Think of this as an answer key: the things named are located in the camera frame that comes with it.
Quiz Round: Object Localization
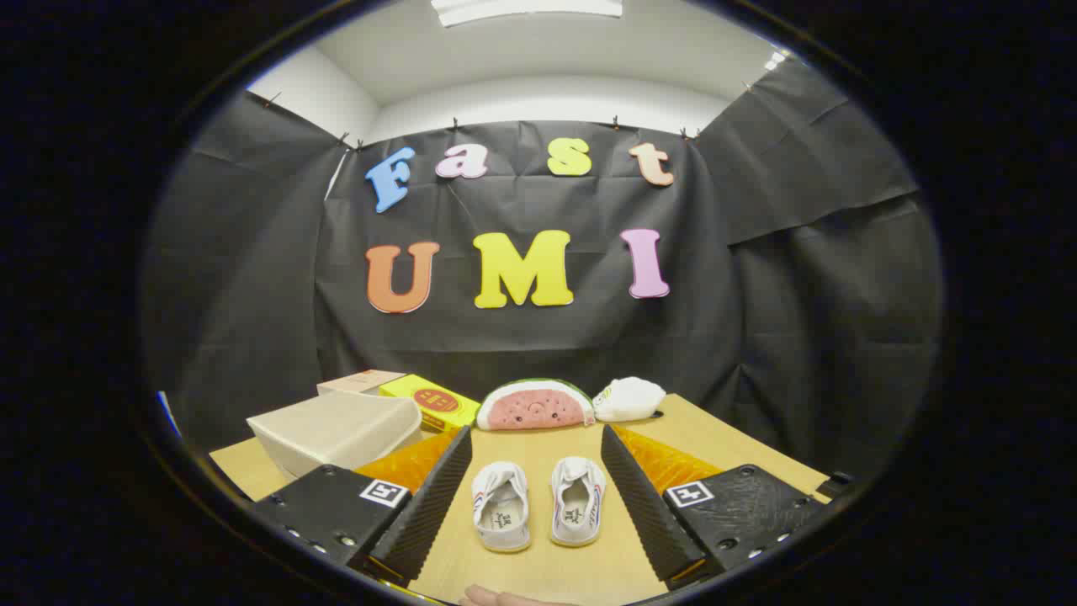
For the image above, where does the white canvas shoe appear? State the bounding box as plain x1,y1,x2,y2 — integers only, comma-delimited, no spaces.
471,461,533,553
550,456,607,548

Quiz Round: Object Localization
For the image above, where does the beige book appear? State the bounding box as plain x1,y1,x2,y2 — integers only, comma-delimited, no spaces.
316,369,407,396

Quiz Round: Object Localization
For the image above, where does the beige fabric storage box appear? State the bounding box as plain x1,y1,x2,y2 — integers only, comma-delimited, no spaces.
246,390,424,482

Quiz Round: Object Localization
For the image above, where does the white plush toy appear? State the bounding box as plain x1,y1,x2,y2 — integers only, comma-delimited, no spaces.
592,376,666,423

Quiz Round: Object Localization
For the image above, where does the long ceiling light panel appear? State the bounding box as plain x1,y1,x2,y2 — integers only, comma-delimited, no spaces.
431,0,624,28

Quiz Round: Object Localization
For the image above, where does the yellow book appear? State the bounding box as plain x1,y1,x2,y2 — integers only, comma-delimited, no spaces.
379,374,482,434

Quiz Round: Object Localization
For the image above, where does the watermelon slice plush toy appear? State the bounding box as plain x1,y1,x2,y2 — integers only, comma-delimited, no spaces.
476,378,596,432

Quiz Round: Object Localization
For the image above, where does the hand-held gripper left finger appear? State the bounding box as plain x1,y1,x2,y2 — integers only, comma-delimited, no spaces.
251,425,474,588

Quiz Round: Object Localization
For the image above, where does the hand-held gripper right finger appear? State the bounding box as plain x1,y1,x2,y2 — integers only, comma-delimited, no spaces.
600,423,834,590

